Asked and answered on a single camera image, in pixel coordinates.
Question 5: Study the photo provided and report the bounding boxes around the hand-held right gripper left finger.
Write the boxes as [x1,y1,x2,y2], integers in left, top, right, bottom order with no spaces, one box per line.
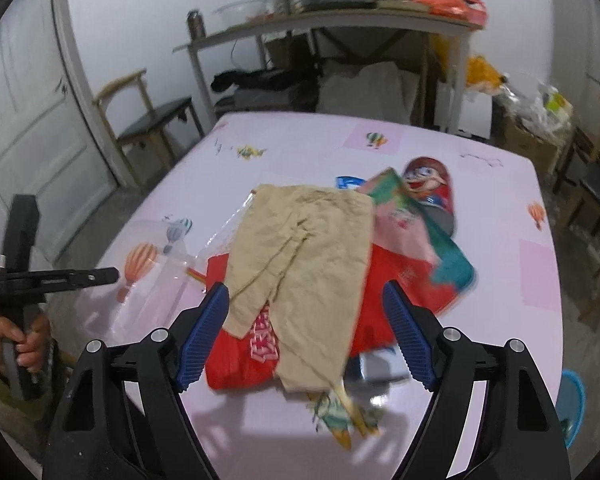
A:
[42,282,230,480]

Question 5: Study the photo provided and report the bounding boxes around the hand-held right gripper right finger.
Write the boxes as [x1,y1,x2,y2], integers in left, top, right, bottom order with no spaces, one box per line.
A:
[382,280,573,480]

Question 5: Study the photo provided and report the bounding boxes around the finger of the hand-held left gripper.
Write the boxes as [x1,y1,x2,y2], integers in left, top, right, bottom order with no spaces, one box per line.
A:
[0,267,120,295]

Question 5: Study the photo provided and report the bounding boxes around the red snack packet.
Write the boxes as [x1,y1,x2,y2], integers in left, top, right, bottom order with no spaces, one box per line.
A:
[205,242,461,392]

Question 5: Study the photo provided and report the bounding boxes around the beige pants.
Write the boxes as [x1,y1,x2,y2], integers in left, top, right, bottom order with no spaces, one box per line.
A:
[222,183,373,393]

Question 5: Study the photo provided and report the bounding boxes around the red milk can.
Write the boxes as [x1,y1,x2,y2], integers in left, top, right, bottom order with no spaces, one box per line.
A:
[402,156,458,236]

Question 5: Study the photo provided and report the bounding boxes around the blue plastic wastebasket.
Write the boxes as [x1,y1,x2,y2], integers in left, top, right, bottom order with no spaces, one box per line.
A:
[555,369,587,450]

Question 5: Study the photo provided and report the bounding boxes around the person's left hand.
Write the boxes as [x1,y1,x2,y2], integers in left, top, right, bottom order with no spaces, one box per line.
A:
[0,312,51,373]

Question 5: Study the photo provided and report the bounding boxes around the white blue packet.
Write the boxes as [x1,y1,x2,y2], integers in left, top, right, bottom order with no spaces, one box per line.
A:
[357,345,412,387]

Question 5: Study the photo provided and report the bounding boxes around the clear plastic bag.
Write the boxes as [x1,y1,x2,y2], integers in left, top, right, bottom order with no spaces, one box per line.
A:
[117,187,261,326]

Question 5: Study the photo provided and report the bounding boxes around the yellow green printed packet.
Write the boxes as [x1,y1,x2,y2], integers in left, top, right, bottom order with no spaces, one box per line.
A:
[307,380,386,451]

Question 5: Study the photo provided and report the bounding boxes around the white door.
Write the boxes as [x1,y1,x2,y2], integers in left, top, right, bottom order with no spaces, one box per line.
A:
[0,0,121,261]

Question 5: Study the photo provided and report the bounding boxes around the pink green packet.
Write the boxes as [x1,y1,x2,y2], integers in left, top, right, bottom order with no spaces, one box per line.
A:
[357,167,476,291]

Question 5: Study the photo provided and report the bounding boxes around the wooden chair black seat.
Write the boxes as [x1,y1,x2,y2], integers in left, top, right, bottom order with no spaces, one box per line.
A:
[94,69,206,193]

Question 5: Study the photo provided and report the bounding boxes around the pink printed tablecloth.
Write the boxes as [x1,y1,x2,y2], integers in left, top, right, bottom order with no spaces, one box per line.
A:
[45,112,563,480]

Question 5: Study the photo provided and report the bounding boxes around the cardboard box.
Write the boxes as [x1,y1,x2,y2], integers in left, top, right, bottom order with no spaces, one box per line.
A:
[500,105,573,171]
[265,35,321,68]

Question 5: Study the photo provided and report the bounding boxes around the white box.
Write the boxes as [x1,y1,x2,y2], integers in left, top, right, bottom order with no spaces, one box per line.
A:
[435,80,493,141]

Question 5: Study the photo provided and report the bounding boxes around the beige cloth bag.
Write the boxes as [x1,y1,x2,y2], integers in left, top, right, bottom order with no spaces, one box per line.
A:
[317,61,421,123]

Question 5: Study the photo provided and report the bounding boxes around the dark red wooden chair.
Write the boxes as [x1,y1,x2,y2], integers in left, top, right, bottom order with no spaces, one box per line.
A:
[552,95,600,196]

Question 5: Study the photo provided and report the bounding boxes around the black cloth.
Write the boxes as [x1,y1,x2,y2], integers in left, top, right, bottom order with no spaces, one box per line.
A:
[212,67,321,93]

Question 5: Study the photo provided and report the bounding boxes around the clear plastic bags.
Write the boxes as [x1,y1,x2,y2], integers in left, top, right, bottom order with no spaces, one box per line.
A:
[495,72,573,131]

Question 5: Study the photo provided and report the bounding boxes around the brown jar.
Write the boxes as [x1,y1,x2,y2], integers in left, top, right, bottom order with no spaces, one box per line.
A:
[187,9,207,41]

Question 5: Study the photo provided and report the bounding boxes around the clear plastic bowl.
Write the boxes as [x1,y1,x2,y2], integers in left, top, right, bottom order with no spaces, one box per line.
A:
[215,0,271,26]

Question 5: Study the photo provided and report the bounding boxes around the white side table wooden top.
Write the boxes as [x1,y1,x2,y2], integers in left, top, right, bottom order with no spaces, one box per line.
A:
[174,2,486,136]

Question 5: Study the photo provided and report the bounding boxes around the red plastic bag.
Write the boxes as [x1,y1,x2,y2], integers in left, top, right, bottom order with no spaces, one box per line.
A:
[415,0,488,26]

